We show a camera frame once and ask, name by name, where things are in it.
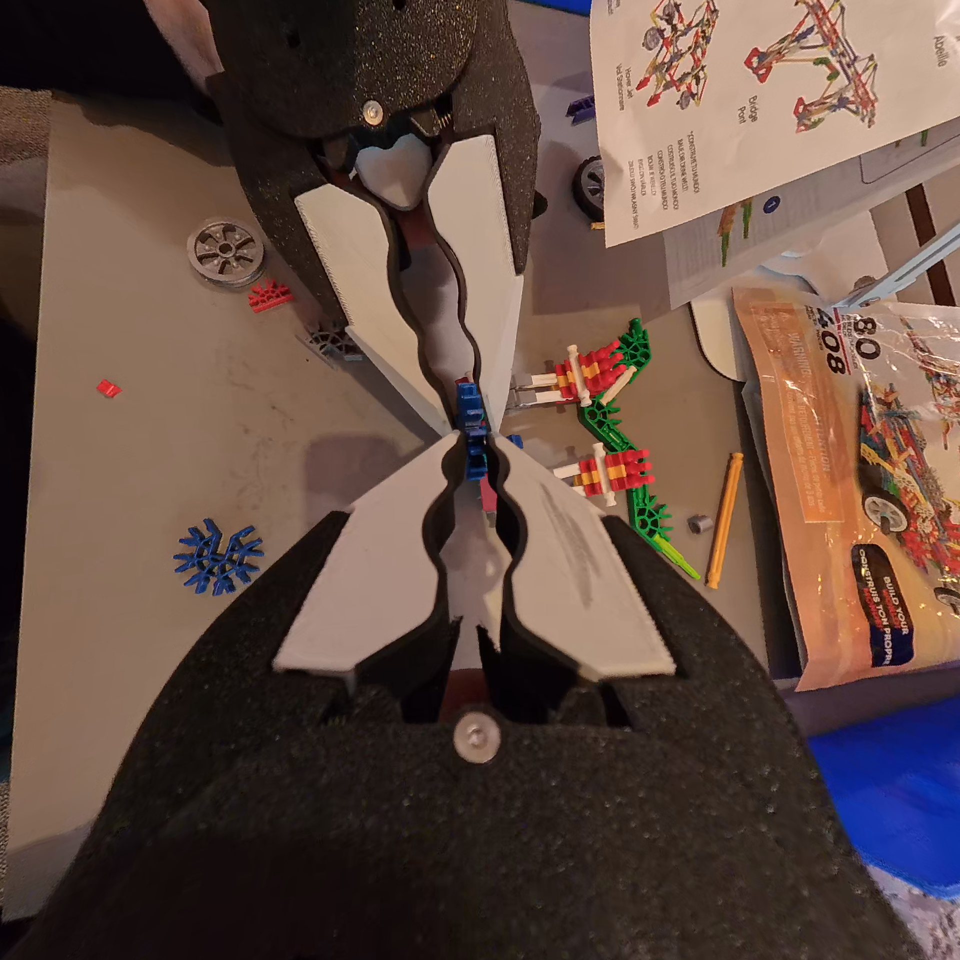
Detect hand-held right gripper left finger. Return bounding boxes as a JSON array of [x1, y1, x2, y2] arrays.
[[272, 431, 462, 687]]

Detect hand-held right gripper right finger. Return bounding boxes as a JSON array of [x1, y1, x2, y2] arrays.
[[487, 435, 678, 684]]

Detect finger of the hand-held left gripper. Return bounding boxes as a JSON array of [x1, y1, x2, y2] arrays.
[[423, 133, 526, 421], [294, 183, 460, 436]]

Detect blue snowflake connector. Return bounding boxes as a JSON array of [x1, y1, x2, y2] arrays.
[[174, 519, 265, 597], [456, 381, 490, 481]]

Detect person's left forearm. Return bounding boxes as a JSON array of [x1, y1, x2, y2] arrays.
[[0, 0, 174, 95]]

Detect person's left hand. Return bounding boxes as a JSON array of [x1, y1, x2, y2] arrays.
[[142, 0, 226, 97]]

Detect grey half snowflake connector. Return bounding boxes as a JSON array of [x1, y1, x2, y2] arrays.
[[306, 321, 365, 369]]

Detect black wheel with grey hub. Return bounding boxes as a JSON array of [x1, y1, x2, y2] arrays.
[[573, 155, 609, 222]]

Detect grey spoked pulley wheel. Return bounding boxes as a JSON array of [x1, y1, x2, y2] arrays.
[[187, 217, 267, 288]]

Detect long yellow rod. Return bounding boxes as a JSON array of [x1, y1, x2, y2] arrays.
[[705, 452, 745, 588]]

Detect white instruction booklet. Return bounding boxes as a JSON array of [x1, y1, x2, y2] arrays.
[[663, 112, 960, 310]]

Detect white foam board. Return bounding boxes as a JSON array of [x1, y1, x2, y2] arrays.
[[688, 251, 822, 385]]

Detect brown plastic bag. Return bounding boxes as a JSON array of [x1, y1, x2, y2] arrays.
[[733, 287, 960, 691]]

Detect toy models instruction sheet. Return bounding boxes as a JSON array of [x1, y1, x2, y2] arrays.
[[588, 0, 960, 249]]

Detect blue plastic bin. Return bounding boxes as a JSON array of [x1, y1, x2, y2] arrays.
[[806, 697, 960, 897]]

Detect white metal stand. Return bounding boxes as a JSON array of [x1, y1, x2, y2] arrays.
[[832, 221, 960, 310]]

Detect green connector chain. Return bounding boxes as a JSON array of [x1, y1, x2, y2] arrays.
[[579, 317, 704, 584]]

